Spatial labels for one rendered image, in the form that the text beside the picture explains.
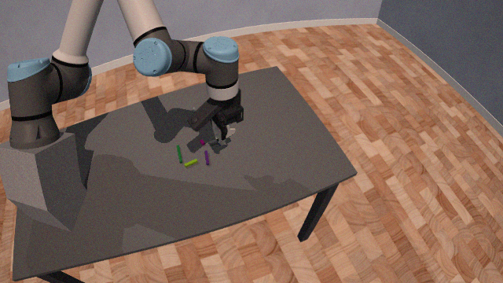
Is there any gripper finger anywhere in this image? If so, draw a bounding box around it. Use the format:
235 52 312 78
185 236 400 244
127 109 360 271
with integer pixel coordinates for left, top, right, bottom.
211 119 218 141
218 122 236 146

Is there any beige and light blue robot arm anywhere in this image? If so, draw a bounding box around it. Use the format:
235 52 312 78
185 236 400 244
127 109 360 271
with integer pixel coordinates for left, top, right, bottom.
7 0 240 149

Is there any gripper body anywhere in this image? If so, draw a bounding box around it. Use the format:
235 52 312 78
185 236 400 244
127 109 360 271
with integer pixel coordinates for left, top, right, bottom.
212 88 244 128

